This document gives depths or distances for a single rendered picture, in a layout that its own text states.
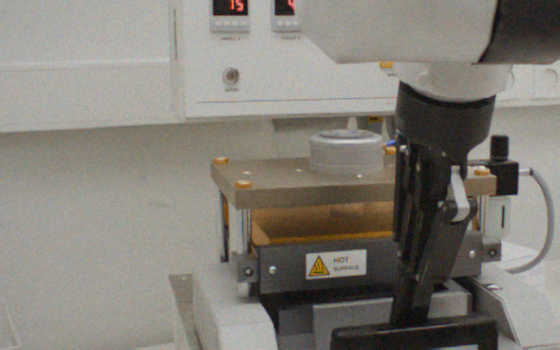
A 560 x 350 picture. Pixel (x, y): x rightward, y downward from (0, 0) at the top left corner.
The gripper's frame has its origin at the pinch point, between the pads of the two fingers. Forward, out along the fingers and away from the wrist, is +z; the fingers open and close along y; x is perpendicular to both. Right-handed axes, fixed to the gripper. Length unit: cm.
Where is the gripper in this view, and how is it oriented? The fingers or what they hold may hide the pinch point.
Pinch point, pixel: (411, 297)
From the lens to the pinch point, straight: 77.8
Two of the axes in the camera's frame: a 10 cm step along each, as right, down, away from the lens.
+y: 2.7, 4.9, -8.3
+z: -1.0, 8.7, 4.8
